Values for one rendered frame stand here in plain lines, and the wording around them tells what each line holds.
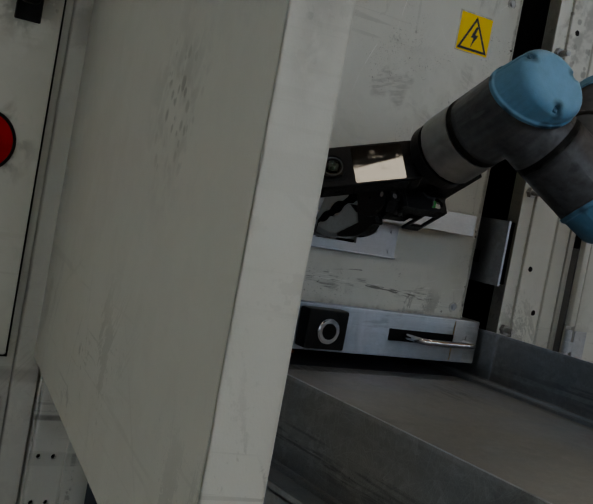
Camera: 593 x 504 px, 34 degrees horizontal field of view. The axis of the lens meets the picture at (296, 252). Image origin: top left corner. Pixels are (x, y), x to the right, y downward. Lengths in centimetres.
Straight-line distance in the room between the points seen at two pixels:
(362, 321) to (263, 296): 84
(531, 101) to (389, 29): 39
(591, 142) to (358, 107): 37
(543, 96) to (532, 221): 50
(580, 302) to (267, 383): 104
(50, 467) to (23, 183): 30
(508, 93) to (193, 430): 55
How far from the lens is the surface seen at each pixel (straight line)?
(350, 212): 107
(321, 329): 118
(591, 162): 94
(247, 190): 41
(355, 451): 67
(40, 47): 98
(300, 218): 41
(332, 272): 122
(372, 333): 126
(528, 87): 89
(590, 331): 146
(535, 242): 138
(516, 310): 137
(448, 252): 133
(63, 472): 107
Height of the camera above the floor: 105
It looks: 3 degrees down
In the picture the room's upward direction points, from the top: 10 degrees clockwise
